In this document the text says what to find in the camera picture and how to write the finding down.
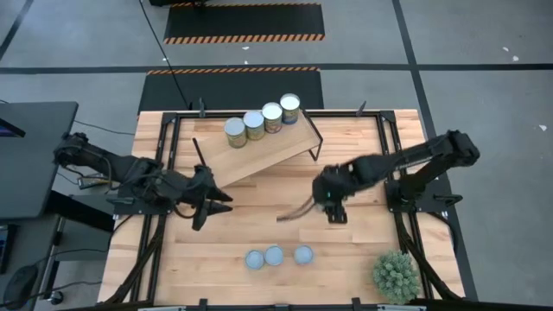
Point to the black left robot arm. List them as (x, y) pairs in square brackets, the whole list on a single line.
[(121, 166)]

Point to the black desk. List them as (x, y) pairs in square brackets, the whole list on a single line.
[(34, 164)]

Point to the black metal table frame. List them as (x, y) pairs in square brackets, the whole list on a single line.
[(345, 114)]

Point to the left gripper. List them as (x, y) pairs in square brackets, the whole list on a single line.
[(201, 185)]

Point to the orange labelled tin can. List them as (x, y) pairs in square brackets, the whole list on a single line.
[(235, 127)]

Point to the green peas labelled can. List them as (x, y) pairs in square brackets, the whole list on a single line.
[(274, 255)]

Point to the wooden shelf black metal frame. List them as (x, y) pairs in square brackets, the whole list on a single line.
[(259, 155)]

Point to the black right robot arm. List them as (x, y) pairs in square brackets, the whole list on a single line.
[(432, 151)]

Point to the diced tomatoes labelled can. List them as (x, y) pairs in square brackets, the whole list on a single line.
[(303, 255)]

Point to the black power adapter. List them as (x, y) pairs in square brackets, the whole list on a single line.
[(93, 183)]

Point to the teal tuna fish can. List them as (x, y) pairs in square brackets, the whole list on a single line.
[(255, 259)]

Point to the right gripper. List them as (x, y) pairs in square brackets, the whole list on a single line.
[(330, 183)]

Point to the carrots labelled tin can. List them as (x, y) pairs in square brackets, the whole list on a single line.
[(254, 119)]

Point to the green artificial plant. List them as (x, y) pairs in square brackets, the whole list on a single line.
[(395, 276)]

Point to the olive yellow labelled can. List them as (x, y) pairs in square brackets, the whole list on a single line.
[(290, 103)]

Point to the black striped floor mat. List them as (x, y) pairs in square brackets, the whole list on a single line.
[(242, 19), (233, 90)]

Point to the peaches labelled tin can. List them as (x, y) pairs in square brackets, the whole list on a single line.
[(272, 111)]

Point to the laptop screen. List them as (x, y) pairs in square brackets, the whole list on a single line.
[(10, 128)]

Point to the black computer mouse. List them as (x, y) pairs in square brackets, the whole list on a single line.
[(19, 285)]

